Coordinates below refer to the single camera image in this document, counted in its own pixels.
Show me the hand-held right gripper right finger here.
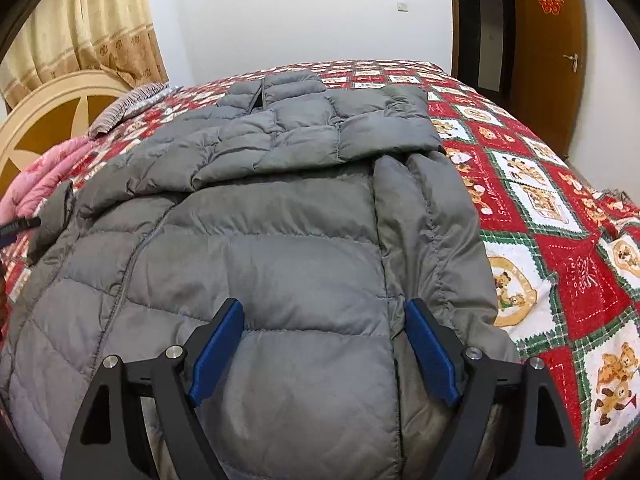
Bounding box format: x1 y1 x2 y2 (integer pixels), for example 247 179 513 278
404 299 586 480

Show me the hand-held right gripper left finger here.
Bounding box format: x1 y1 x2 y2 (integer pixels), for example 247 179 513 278
60 298 246 480

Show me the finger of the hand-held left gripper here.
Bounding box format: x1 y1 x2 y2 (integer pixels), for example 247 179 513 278
0 217 42 237

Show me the grey puffer jacket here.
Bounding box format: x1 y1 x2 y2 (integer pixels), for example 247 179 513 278
0 71 521 480

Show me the pink blanket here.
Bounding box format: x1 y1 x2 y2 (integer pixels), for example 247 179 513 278
0 137 97 222

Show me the cream wooden headboard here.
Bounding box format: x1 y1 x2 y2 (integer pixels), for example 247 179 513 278
0 70 133 196

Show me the striped pillow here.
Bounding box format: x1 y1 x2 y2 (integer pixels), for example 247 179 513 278
89 82 183 139

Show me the red bear-print bedspread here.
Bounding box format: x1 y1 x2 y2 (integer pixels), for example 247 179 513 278
0 59 640 480

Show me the beige patterned curtain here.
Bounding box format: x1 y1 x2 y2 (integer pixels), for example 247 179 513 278
0 0 168 107

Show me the crumpled cloth pile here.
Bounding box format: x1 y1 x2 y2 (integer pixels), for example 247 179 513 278
599 188 635 207

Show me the brown wooden door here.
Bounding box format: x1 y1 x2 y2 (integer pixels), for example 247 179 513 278
514 0 587 157

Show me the dark wooden door frame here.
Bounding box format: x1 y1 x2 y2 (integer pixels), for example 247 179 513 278
446 0 521 111

